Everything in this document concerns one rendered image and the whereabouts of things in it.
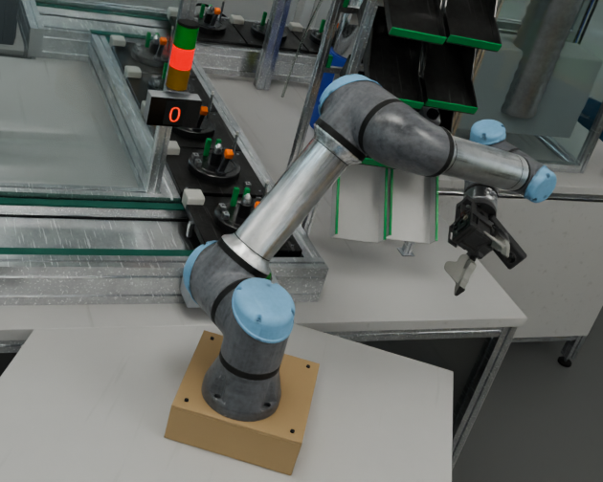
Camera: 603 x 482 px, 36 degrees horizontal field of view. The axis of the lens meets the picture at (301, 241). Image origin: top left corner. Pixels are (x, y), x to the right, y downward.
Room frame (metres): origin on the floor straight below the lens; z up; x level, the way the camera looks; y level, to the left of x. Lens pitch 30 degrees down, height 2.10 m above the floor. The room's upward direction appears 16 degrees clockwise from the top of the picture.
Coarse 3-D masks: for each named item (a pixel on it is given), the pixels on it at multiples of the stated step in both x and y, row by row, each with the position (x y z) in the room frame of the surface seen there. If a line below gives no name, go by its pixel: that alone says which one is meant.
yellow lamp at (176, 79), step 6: (168, 66) 1.98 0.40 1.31; (168, 72) 1.97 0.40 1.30; (174, 72) 1.96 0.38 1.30; (180, 72) 1.96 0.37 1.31; (186, 72) 1.97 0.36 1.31; (168, 78) 1.97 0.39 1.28; (174, 78) 1.96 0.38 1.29; (180, 78) 1.96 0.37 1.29; (186, 78) 1.97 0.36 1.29; (168, 84) 1.96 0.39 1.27; (174, 84) 1.96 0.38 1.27; (180, 84) 1.96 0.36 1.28; (186, 84) 1.98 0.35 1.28; (180, 90) 1.96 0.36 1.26
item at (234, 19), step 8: (232, 16) 3.43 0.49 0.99; (240, 16) 3.45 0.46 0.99; (264, 16) 3.42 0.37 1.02; (232, 24) 3.41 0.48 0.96; (240, 24) 3.42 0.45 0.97; (248, 24) 3.45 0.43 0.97; (256, 24) 3.38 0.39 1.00; (264, 24) 3.45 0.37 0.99; (240, 32) 3.34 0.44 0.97; (248, 32) 3.36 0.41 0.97; (256, 32) 3.34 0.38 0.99; (264, 32) 3.35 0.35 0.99; (288, 32) 3.50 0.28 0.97; (248, 40) 3.27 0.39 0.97; (256, 40) 3.29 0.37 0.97; (288, 40) 3.40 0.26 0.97; (296, 40) 3.42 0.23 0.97; (280, 48) 3.30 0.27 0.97; (288, 48) 3.31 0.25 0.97; (296, 48) 3.34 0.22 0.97; (304, 48) 3.37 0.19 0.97
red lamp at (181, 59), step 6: (174, 48) 1.97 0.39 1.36; (174, 54) 1.96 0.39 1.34; (180, 54) 1.96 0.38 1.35; (186, 54) 1.96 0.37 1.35; (192, 54) 1.98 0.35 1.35; (174, 60) 1.96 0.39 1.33; (180, 60) 1.96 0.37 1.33; (186, 60) 1.96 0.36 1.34; (174, 66) 1.96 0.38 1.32; (180, 66) 1.96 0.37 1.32; (186, 66) 1.97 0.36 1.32
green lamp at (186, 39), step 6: (180, 30) 1.96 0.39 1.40; (186, 30) 1.96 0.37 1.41; (192, 30) 1.97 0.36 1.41; (198, 30) 1.99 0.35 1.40; (174, 36) 1.97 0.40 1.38; (180, 36) 1.96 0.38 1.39; (186, 36) 1.96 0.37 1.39; (192, 36) 1.97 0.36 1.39; (174, 42) 1.97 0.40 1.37; (180, 42) 1.96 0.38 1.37; (186, 42) 1.96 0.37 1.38; (192, 42) 1.97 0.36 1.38; (180, 48) 1.96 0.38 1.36; (186, 48) 1.96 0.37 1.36; (192, 48) 1.97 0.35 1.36
